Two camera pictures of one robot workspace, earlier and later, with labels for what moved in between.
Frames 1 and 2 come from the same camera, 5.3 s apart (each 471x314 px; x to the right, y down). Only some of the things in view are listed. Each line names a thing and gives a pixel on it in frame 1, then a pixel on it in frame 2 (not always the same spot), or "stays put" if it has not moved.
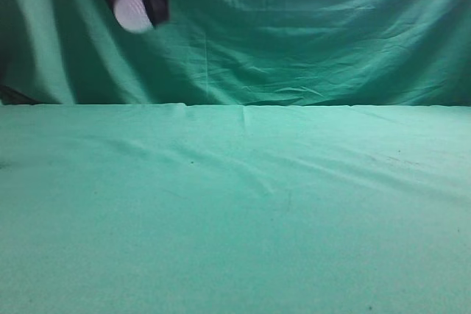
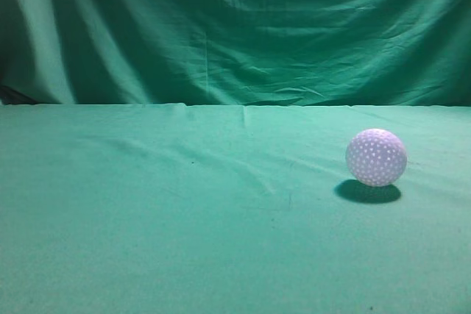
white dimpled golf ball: [131, 12] -> [376, 157]
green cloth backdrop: [242, 33] stays put
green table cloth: [163, 208] stays put
